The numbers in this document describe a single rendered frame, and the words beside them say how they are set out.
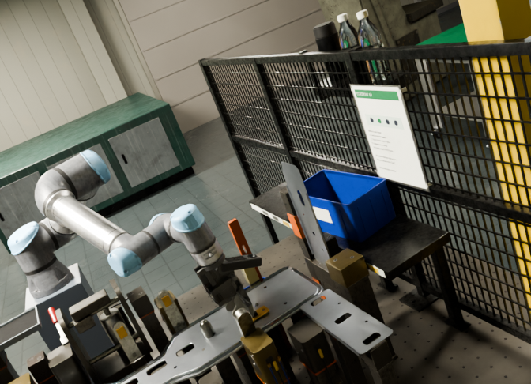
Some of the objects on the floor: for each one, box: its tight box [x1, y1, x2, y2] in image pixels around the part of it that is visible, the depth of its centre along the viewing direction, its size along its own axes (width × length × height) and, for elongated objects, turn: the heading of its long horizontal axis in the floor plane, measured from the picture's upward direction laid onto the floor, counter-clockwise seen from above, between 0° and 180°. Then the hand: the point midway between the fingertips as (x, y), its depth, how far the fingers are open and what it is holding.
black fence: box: [198, 38, 531, 344], centre depth 210 cm, size 14×197×155 cm, turn 69°
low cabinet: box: [0, 92, 195, 254], centre depth 698 cm, size 222×210×87 cm
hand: (251, 310), depth 153 cm, fingers closed, pressing on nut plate
